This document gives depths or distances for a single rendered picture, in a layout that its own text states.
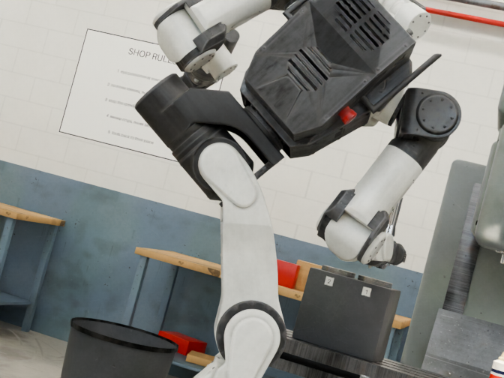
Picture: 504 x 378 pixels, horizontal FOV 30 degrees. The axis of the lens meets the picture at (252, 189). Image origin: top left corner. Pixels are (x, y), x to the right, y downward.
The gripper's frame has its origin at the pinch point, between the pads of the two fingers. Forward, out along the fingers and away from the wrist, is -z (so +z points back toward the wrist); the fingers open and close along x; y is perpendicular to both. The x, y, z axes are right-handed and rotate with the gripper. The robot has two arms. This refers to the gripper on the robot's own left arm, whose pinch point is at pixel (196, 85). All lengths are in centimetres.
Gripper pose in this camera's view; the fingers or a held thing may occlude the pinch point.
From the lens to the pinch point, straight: 243.8
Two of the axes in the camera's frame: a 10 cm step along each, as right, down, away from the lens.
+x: 8.0, -5.1, 3.1
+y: -5.6, -8.2, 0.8
